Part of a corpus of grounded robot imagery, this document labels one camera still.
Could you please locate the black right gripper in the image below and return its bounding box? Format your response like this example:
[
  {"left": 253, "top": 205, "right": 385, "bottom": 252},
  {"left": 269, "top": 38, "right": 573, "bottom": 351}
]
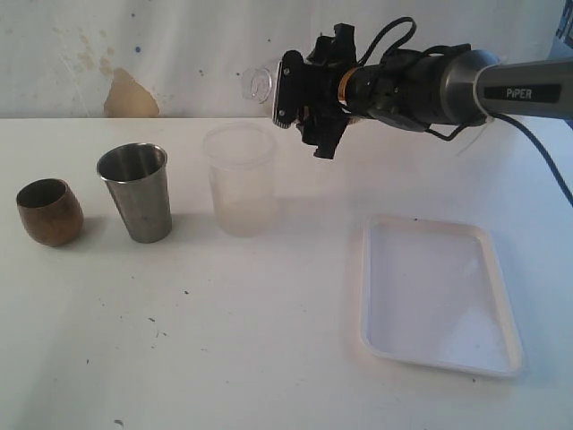
[{"left": 272, "top": 23, "right": 357, "bottom": 159}]

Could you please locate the brown wooden cup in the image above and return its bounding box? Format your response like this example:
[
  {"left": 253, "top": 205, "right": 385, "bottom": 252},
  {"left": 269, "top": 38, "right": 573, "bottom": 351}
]
[{"left": 16, "top": 178, "right": 84, "bottom": 247}]

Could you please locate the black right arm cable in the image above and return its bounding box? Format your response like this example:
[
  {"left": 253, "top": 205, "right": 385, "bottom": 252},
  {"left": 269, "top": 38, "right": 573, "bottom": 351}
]
[{"left": 492, "top": 111, "right": 573, "bottom": 202}]

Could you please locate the white plastic tray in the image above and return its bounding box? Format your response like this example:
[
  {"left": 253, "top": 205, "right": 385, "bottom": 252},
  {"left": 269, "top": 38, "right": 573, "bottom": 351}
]
[{"left": 360, "top": 215, "right": 524, "bottom": 378}]

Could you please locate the clear shaker lid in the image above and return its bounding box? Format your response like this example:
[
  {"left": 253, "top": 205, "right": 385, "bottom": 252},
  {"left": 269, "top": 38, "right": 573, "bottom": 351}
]
[{"left": 241, "top": 59, "right": 280, "bottom": 104}]

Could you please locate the stainless steel cup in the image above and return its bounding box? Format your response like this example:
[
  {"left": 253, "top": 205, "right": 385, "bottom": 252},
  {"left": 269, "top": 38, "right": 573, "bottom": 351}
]
[{"left": 97, "top": 142, "right": 172, "bottom": 244}]

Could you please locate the translucent plastic cup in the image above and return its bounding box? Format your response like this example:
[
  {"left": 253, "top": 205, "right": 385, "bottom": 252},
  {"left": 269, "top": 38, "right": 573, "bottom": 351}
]
[{"left": 203, "top": 122, "right": 278, "bottom": 237}]

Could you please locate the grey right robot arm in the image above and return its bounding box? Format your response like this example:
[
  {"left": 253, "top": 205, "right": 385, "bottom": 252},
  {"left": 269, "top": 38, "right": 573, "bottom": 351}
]
[{"left": 270, "top": 17, "right": 572, "bottom": 159}]

